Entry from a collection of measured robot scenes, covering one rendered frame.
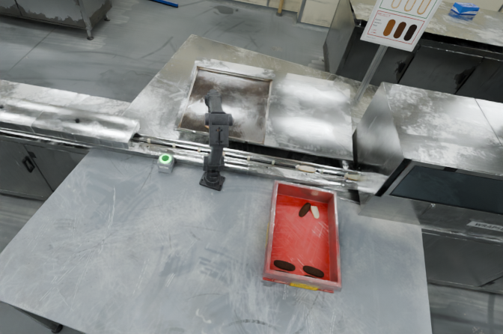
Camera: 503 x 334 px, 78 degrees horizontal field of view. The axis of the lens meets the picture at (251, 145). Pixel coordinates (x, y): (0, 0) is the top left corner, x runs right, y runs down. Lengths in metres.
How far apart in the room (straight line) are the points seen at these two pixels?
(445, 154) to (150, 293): 1.36
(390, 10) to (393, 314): 1.58
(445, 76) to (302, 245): 2.58
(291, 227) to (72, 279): 0.97
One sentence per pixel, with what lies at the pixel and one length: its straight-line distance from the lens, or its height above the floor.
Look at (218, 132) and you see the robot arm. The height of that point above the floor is 1.31.
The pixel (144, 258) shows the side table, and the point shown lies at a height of 0.82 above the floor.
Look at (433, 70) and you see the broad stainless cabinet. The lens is 3.59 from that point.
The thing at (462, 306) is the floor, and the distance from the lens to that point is 2.92.
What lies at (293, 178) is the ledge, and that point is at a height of 0.86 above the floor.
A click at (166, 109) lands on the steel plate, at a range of 2.03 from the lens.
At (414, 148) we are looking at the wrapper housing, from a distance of 1.49.
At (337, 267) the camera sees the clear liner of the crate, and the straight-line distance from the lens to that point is 1.47.
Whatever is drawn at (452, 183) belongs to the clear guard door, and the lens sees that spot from 1.63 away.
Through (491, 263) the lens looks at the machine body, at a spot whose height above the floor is 0.53.
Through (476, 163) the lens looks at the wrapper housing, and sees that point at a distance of 1.62.
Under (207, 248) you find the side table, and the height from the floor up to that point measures 0.82.
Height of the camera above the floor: 2.20
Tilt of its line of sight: 48 degrees down
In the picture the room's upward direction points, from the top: 12 degrees clockwise
